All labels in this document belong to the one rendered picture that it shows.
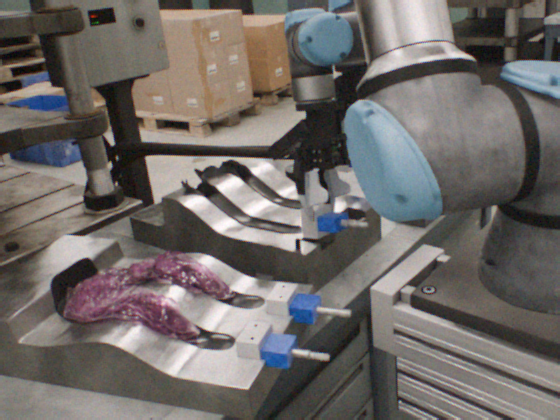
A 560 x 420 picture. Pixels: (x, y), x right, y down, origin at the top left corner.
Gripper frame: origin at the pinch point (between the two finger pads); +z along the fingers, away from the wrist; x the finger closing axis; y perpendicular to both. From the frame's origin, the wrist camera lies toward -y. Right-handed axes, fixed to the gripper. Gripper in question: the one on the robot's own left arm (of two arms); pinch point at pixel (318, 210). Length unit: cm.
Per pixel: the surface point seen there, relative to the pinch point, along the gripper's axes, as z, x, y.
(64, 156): 15, 151, -354
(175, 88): -26, 244, -332
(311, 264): 8.6, -5.1, 1.2
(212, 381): 14.5, -35.3, 6.7
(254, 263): 9.4, -6.3, -12.0
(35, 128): -19, -10, -75
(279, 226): 4.0, 1.0, -11.1
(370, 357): 37.4, 15.4, -2.5
